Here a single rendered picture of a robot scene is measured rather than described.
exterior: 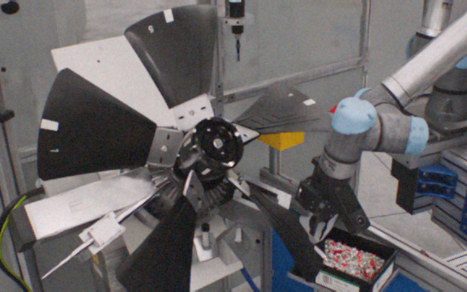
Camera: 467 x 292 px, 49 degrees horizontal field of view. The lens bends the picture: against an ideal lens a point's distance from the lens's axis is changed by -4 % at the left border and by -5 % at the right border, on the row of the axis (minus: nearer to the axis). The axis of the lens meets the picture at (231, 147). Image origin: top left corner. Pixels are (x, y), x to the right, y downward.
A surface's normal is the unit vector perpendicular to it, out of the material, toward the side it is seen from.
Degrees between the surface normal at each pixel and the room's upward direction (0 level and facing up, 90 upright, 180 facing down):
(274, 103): 10
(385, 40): 90
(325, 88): 90
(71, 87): 72
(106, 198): 50
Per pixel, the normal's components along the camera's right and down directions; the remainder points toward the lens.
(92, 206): 0.44, -0.33
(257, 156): 0.59, 0.33
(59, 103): 0.32, 0.14
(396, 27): 0.18, 0.41
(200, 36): -0.11, -0.27
